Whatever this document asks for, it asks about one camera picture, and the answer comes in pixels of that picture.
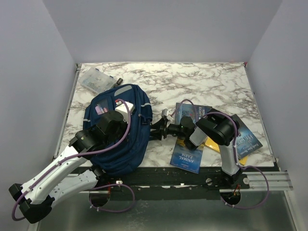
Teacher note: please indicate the Nineteen Eighty-Four book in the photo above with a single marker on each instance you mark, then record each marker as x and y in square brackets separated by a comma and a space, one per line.
[195, 112]

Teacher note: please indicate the clear plastic organiser box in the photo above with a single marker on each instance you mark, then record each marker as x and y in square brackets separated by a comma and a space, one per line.
[96, 81]

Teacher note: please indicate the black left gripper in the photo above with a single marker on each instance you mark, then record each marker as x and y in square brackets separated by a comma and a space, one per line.
[125, 125]

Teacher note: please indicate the purple highlighter marker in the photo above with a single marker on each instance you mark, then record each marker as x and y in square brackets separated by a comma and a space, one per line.
[98, 110]

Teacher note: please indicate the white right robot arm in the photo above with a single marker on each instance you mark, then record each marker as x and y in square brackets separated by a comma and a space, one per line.
[222, 129]

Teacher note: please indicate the blue picture book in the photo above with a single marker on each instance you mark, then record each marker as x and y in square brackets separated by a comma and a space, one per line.
[246, 141]

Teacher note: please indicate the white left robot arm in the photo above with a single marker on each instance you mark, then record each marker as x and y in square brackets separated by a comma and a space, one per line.
[36, 197]

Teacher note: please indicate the aluminium extrusion rail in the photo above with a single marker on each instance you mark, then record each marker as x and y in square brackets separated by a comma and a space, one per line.
[272, 184]

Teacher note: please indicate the Animal Farm book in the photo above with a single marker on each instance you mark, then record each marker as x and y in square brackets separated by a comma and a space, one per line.
[186, 159]

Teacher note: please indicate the navy blue student backpack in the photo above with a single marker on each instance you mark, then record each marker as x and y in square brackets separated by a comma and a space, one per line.
[128, 155]

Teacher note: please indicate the yellow notebook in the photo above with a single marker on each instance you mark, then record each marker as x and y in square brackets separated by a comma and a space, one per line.
[212, 145]

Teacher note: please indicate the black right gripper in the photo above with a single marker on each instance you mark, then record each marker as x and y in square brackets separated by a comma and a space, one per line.
[161, 128]

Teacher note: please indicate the black mounting base plate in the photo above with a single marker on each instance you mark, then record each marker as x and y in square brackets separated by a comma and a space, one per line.
[123, 192]

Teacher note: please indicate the black metal flashlight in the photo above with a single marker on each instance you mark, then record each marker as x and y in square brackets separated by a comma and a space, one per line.
[118, 83]

